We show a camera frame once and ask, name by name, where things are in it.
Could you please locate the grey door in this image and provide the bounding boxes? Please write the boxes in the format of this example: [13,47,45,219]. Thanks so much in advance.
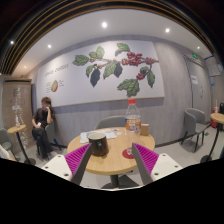
[184,54,213,119]

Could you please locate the white wall poster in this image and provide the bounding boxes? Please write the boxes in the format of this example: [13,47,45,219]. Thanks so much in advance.
[204,54,223,77]

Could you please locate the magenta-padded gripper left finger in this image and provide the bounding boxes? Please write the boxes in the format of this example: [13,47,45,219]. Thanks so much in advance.
[41,142,94,186]

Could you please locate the small brown box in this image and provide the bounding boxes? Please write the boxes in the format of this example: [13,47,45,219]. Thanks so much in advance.
[139,123,150,137]

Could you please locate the coffee plant wall mural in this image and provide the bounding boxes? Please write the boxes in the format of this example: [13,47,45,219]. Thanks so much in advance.
[34,39,166,108]

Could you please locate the printed paper sheet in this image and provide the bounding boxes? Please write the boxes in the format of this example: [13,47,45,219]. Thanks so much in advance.
[79,128,118,144]

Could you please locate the grey armchair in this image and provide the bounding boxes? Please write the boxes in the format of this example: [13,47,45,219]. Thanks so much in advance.
[181,107,208,153]
[94,114,127,131]

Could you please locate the round wooden side table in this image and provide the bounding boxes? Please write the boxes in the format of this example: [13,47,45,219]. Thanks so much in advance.
[199,112,224,164]
[6,124,37,167]

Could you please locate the clear red-capped drink bottle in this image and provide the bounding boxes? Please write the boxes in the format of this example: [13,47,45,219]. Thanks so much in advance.
[124,98,142,156]

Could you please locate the person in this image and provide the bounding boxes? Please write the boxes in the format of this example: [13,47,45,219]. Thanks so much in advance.
[31,96,56,160]

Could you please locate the small clear bottle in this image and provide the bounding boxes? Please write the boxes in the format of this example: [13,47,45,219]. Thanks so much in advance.
[14,114,21,129]

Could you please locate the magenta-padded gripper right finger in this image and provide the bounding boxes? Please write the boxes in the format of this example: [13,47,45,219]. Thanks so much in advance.
[131,142,184,186]

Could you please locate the round ceiling lights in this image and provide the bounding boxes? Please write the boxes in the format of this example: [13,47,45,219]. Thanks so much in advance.
[9,20,172,50]

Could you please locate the black mug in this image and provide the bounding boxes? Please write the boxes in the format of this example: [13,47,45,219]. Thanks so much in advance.
[87,132,110,158]

